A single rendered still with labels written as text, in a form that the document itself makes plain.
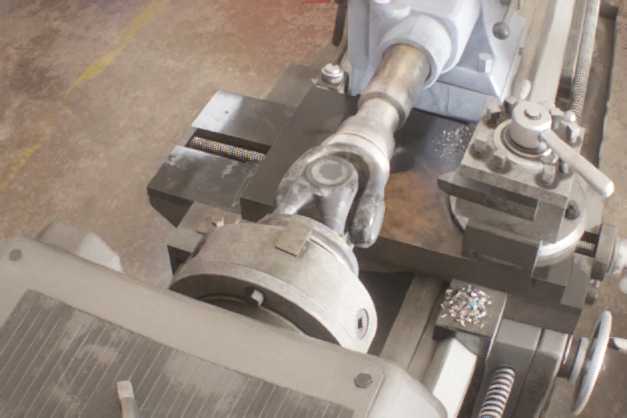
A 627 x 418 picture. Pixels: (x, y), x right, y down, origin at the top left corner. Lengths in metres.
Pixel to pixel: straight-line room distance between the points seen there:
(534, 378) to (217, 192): 0.65
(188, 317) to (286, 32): 2.78
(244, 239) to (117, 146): 2.06
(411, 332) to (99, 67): 2.31
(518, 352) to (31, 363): 0.92
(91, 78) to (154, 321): 2.67
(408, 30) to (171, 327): 0.83
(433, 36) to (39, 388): 0.97
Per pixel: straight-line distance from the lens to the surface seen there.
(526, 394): 1.57
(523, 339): 1.47
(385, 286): 1.62
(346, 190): 1.15
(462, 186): 1.27
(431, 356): 1.39
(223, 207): 1.54
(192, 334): 0.78
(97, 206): 2.86
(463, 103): 1.72
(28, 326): 0.82
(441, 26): 1.51
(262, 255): 1.00
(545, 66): 1.98
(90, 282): 0.84
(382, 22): 1.52
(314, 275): 1.00
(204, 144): 1.67
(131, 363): 0.77
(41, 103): 3.37
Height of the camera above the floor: 1.96
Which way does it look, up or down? 45 degrees down
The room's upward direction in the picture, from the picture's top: straight up
